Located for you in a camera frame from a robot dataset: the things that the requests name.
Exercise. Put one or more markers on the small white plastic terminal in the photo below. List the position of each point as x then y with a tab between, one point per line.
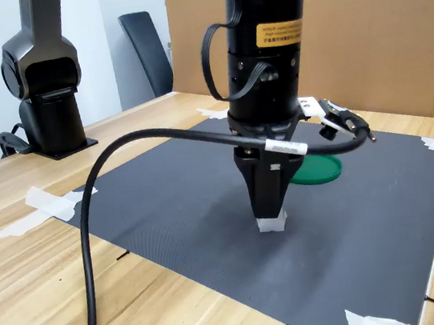
272	225

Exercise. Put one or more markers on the round green lid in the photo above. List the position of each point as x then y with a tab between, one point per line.
319	170

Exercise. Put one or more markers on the dark grey mat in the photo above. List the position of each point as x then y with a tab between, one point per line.
168	218

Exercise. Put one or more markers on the dark grey chair back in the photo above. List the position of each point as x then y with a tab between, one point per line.
146	51

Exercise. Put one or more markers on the small wrist camera box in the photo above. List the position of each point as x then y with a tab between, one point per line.
335	113

